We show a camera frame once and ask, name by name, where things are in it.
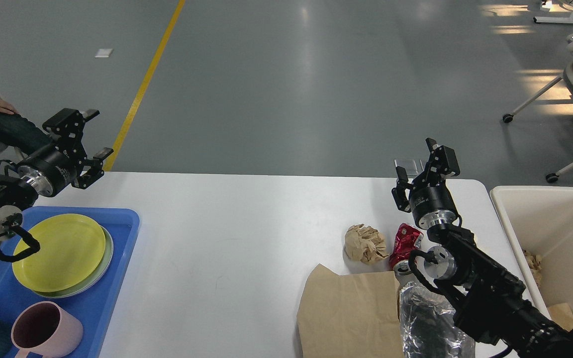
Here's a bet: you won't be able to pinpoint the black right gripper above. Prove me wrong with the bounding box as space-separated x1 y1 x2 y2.
391 138 460 230

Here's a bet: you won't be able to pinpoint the crumpled silver foil bag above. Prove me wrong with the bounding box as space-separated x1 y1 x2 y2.
399 281 476 358

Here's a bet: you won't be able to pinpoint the white desk base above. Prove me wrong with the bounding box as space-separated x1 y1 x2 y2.
533 0 573 25

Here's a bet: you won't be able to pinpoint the blue plastic tray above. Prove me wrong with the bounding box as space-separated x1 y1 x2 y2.
0 206 140 358

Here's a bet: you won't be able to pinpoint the crushed red can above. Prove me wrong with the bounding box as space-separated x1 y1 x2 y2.
388 223 424 270

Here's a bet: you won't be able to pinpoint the yellow plastic plate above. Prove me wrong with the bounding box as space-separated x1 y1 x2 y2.
12 213 110 293

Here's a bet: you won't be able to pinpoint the crumpled brown paper ball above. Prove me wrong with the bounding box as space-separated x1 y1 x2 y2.
344 224 389 266

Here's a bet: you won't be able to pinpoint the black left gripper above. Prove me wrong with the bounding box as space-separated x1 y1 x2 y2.
17 108 114 197

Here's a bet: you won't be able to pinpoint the paper scraps in bin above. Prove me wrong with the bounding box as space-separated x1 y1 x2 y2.
522 250 543 287

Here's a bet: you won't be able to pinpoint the brown paper bag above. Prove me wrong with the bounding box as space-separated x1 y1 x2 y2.
296 265 404 358

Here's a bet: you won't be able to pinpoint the seated person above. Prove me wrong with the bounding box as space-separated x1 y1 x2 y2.
0 113 54 156

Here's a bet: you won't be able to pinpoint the white plastic bin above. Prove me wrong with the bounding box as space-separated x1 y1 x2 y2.
490 186 573 315

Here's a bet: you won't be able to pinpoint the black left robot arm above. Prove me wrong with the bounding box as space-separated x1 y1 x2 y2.
0 108 113 263

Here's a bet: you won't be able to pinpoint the pink mug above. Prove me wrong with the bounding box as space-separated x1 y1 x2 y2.
10 301 84 358

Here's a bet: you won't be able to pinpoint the pale green plate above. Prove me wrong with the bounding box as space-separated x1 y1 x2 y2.
32 227 114 298

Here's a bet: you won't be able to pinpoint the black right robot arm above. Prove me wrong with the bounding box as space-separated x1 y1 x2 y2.
391 138 573 358

